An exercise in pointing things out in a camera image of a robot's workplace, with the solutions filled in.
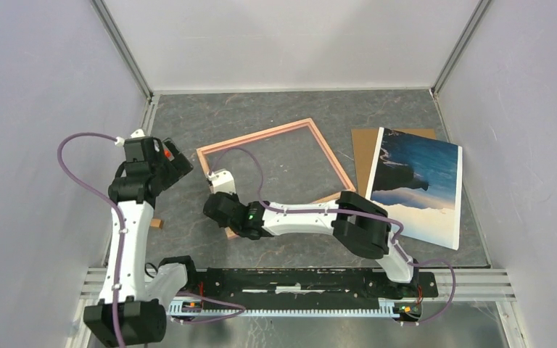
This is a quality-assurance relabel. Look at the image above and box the pink wooden picture frame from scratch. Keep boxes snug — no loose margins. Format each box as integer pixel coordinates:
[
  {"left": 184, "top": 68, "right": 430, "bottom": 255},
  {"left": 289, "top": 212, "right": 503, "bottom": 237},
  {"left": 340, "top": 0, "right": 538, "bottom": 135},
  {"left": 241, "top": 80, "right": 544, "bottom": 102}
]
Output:
[{"left": 196, "top": 117, "right": 357, "bottom": 240}]

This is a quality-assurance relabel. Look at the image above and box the blue sea photo print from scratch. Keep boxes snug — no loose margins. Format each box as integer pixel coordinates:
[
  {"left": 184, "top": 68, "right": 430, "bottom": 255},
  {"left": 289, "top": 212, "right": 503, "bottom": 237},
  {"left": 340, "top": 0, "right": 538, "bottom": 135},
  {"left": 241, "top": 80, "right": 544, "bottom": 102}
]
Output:
[{"left": 363, "top": 128, "right": 463, "bottom": 250}]

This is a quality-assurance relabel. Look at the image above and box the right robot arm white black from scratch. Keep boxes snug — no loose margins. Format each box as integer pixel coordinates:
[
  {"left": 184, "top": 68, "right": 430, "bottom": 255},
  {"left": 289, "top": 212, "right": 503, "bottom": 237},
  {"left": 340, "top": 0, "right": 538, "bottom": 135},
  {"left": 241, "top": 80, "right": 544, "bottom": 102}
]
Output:
[{"left": 203, "top": 191, "right": 419, "bottom": 296}]

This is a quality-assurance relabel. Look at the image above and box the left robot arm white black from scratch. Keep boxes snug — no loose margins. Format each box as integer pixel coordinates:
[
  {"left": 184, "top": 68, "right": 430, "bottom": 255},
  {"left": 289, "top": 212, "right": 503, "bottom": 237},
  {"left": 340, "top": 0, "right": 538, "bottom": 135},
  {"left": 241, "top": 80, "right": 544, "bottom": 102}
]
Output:
[{"left": 83, "top": 136, "right": 199, "bottom": 347}]

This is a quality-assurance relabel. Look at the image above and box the small wooden block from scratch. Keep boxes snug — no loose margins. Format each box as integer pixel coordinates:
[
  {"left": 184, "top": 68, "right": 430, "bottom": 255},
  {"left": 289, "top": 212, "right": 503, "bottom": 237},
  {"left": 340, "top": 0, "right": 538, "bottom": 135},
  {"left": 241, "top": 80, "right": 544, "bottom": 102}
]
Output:
[{"left": 150, "top": 218, "right": 164, "bottom": 229}]

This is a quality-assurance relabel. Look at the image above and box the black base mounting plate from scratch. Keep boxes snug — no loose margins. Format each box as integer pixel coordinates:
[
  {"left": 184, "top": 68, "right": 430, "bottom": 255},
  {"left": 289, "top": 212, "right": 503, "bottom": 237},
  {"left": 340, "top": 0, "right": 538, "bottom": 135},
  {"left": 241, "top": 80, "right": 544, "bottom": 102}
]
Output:
[{"left": 182, "top": 268, "right": 439, "bottom": 311}]

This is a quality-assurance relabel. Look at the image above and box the brown cardboard backing board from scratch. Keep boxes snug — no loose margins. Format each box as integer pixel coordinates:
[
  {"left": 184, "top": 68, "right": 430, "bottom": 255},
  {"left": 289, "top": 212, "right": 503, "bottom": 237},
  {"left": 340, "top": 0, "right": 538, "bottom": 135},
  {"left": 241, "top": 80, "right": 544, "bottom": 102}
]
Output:
[{"left": 351, "top": 128, "right": 437, "bottom": 196}]

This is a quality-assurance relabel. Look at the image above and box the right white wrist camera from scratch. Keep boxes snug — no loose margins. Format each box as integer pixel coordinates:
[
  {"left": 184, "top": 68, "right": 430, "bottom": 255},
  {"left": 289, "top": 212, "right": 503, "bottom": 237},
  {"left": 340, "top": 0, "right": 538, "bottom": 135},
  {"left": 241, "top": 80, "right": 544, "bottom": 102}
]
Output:
[{"left": 206, "top": 169, "right": 236, "bottom": 194}]

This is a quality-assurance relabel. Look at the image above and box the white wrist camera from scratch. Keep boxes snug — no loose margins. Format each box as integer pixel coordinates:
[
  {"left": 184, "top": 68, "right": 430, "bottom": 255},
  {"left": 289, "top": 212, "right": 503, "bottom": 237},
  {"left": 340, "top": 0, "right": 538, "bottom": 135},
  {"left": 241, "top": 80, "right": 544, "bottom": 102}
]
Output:
[
  {"left": 114, "top": 128, "right": 146, "bottom": 147},
  {"left": 206, "top": 169, "right": 236, "bottom": 194}
]

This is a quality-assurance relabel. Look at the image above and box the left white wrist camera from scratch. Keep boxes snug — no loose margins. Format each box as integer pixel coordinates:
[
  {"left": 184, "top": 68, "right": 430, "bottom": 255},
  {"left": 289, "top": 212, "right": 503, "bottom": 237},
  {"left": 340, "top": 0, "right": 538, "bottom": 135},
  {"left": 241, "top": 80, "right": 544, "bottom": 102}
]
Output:
[{"left": 114, "top": 128, "right": 146, "bottom": 147}]

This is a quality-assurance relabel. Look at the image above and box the white slotted cable duct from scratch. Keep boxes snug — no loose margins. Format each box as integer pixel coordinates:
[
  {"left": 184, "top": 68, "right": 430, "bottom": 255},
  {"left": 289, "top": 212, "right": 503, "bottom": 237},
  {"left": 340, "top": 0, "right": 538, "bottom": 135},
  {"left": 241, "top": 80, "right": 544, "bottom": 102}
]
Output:
[{"left": 166, "top": 297, "right": 424, "bottom": 320}]

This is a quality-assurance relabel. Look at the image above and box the aluminium rail frame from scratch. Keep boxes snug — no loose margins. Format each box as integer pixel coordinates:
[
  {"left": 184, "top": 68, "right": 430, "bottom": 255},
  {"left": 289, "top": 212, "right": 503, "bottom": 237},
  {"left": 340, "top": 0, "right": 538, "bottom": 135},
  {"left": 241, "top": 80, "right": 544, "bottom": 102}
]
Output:
[{"left": 90, "top": 0, "right": 153, "bottom": 347}]

